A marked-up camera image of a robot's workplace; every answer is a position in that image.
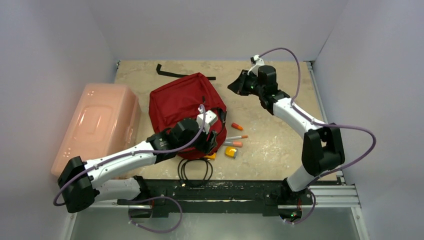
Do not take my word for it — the red student backpack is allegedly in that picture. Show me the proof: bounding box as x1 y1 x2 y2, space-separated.
148 64 227 155

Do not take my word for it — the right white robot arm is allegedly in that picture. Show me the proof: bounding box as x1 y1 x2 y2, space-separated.
228 65 345 204

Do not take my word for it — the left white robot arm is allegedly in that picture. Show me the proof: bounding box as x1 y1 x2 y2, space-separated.
53 118 225 213

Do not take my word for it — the yellow tape measure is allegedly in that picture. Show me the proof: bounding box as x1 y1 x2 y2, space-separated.
203 152 217 161

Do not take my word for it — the yellow grey correction tape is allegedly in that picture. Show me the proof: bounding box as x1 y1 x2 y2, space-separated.
224 146 238 159

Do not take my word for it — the grey orange highlighter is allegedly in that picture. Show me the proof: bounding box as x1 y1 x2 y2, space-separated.
222 141 243 148

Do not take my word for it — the red orange crayon marker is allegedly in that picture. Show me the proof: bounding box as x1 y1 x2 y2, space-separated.
231 122 244 131

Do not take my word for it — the white orange marker pen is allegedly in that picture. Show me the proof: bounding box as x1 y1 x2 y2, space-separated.
225 135 248 141

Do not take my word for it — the pink translucent storage box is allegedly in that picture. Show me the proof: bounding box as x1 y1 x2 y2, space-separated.
51 83 142 177

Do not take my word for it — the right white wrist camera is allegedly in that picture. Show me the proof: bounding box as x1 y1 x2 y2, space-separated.
247 54 265 76

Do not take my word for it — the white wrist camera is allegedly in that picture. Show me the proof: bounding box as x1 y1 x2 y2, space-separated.
247 54 265 76
196 109 218 134

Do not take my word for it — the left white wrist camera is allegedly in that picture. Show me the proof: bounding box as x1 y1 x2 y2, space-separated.
196 109 218 134

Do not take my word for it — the black coiled cable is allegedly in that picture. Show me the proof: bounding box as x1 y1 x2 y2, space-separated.
176 157 214 187

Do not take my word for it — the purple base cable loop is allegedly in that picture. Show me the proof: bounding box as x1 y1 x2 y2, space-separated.
128 195 184 234

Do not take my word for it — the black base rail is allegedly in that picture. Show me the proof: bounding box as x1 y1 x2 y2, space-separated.
117 177 313 219

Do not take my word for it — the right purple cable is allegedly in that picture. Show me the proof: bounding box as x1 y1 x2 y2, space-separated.
258 47 378 186

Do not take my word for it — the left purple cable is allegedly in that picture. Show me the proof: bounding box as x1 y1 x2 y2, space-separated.
52 103 207 207

